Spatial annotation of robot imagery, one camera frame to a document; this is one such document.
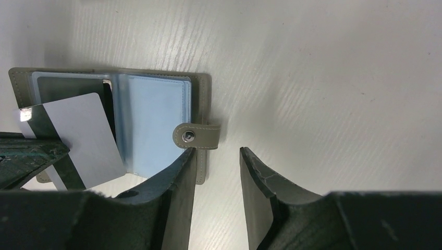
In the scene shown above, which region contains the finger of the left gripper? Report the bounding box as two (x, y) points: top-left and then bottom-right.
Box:
(1, 132), (70, 190)

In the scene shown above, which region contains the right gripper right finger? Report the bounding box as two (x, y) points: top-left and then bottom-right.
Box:
(240, 147), (441, 249)

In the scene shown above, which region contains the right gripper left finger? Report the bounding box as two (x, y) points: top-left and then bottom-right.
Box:
(1, 148), (196, 249)

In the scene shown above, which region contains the white magnetic stripe card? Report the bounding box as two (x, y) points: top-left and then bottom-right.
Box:
(12, 93), (126, 191)

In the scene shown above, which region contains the black credit card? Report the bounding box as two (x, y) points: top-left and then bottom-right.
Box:
(35, 76), (116, 138)

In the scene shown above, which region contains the grey leather card holder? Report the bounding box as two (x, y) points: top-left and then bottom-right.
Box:
(8, 67), (220, 185)

